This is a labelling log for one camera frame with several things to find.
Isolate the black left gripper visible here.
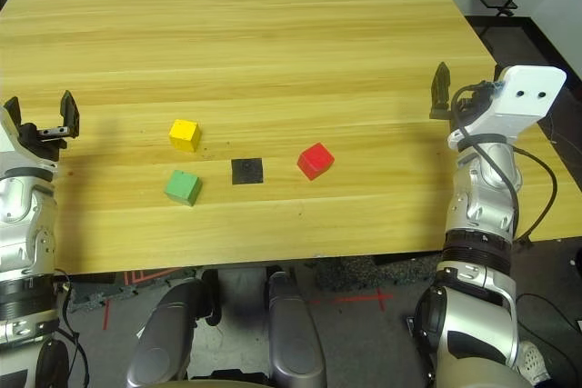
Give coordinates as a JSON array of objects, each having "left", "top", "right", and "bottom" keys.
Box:
[{"left": 2, "top": 89, "right": 82, "bottom": 164}]

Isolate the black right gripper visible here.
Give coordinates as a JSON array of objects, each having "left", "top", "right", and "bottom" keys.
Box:
[{"left": 428, "top": 61, "right": 499, "bottom": 133}]

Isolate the yellow wooden block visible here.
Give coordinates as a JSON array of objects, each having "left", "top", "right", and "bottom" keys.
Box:
[{"left": 168, "top": 118, "right": 203, "bottom": 154}]

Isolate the red wooden block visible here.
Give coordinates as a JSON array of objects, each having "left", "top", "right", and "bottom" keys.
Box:
[{"left": 296, "top": 142, "right": 336, "bottom": 182}]

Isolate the green wooden block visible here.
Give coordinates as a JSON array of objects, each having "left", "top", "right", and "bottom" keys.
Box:
[{"left": 164, "top": 169, "right": 204, "bottom": 207}]

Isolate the speckled grey foam mat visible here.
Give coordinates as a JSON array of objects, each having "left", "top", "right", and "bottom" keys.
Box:
[
  {"left": 316, "top": 254, "right": 440, "bottom": 292},
  {"left": 54, "top": 272, "right": 137, "bottom": 312}
]

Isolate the black mat with red lines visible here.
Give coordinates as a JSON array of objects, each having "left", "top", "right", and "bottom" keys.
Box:
[{"left": 122, "top": 267, "right": 201, "bottom": 287}]

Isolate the black square marker patch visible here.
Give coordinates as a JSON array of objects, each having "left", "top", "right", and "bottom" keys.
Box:
[{"left": 231, "top": 157, "right": 266, "bottom": 185}]

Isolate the grey left robot thigh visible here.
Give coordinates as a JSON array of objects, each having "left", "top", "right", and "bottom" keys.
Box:
[{"left": 125, "top": 278, "right": 215, "bottom": 388}]

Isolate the grey robot thigh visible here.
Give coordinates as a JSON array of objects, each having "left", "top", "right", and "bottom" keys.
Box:
[
  {"left": 266, "top": 272, "right": 327, "bottom": 388},
  {"left": 125, "top": 278, "right": 215, "bottom": 388}
]

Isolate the grey right robot thigh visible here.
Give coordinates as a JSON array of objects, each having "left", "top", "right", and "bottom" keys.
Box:
[{"left": 266, "top": 272, "right": 327, "bottom": 388}]

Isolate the white mesh sneaker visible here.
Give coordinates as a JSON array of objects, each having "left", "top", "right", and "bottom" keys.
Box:
[{"left": 517, "top": 340, "right": 552, "bottom": 383}]

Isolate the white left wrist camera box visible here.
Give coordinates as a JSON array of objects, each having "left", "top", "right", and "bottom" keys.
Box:
[{"left": 0, "top": 105, "right": 22, "bottom": 154}]

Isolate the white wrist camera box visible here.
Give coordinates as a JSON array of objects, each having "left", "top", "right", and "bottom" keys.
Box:
[
  {"left": 0, "top": 105, "right": 22, "bottom": 154},
  {"left": 447, "top": 65, "right": 568, "bottom": 151}
]

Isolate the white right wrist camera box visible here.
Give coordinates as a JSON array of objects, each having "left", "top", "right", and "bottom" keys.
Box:
[{"left": 447, "top": 65, "right": 568, "bottom": 151}]

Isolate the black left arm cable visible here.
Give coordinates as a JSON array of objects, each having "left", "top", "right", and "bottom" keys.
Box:
[{"left": 52, "top": 269, "right": 90, "bottom": 388}]

